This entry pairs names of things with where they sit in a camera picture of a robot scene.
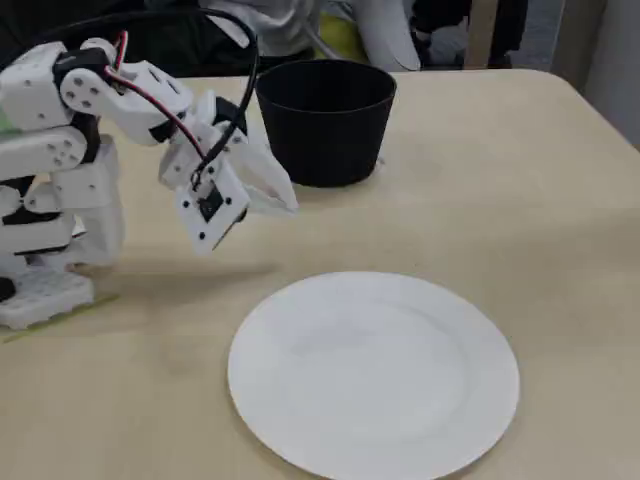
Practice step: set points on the green tape strip on table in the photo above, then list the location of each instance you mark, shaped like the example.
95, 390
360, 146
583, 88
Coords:
107, 300

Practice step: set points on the white grey garment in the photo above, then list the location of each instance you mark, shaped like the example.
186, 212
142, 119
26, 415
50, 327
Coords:
285, 30

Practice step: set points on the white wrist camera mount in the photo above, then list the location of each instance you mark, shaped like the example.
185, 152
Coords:
195, 225

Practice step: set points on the white round plate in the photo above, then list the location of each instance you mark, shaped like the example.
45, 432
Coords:
375, 390

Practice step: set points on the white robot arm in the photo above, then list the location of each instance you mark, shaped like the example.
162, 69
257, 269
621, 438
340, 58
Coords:
30, 95

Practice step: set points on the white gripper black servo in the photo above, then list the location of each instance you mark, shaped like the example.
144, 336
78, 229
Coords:
261, 176

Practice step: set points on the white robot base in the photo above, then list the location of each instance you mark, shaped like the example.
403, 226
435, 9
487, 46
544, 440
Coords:
45, 295

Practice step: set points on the yellow green cushion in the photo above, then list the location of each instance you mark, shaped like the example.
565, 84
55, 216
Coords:
340, 37

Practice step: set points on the dark clothed person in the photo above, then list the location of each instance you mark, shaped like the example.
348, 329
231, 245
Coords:
440, 15

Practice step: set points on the wooden post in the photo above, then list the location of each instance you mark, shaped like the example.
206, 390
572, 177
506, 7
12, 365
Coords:
482, 32

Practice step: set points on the black plastic cup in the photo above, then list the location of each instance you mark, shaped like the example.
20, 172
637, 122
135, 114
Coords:
325, 140

